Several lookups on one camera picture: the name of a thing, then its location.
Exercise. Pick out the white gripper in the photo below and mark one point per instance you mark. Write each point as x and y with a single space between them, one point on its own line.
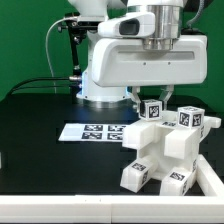
124 62

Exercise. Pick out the white chair backrest part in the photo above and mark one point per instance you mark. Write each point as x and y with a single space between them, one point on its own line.
140 133

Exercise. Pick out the white chair seat part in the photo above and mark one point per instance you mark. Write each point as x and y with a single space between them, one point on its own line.
173 147

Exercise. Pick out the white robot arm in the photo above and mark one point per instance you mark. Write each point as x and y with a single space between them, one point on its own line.
168 29

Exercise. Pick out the white base tag plate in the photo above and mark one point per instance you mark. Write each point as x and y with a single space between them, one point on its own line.
75 132

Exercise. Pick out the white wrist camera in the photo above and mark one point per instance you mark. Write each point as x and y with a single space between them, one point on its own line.
131 25

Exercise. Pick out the white L-shaped border wall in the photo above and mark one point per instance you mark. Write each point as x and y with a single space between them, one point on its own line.
207 208

